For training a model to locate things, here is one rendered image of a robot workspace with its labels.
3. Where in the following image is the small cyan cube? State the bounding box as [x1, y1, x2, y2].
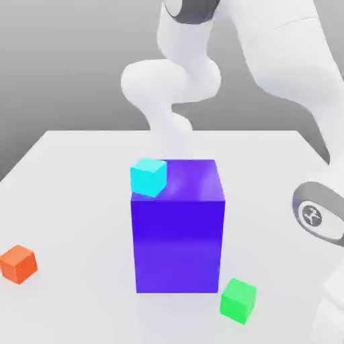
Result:
[130, 157, 168, 198]

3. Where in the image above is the small green cube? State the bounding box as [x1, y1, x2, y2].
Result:
[219, 277, 258, 326]

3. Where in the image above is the small orange cube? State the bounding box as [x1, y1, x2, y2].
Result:
[0, 244, 38, 286]

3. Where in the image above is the large blue box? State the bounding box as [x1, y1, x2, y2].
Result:
[130, 159, 226, 294]

